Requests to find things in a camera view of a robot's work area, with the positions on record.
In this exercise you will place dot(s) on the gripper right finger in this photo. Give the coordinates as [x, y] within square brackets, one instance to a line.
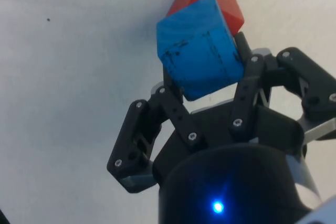
[248, 98]

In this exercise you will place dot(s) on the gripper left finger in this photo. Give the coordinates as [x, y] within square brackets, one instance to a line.
[181, 119]

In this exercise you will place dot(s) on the blue cube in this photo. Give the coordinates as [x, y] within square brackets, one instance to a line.
[197, 51]

